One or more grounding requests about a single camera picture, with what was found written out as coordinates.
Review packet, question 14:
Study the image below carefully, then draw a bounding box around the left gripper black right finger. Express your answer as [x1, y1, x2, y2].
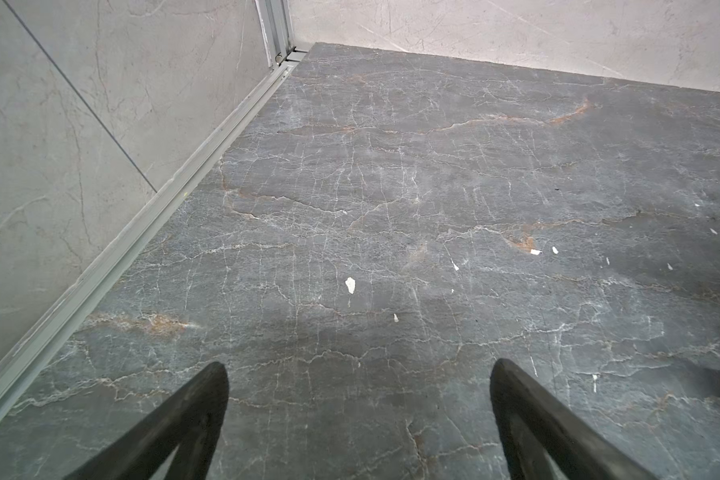
[490, 358, 655, 479]

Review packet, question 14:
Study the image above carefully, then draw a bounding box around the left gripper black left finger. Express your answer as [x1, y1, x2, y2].
[66, 362, 229, 479]

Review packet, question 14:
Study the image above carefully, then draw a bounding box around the aluminium frame rail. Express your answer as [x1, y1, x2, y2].
[0, 1, 295, 422]

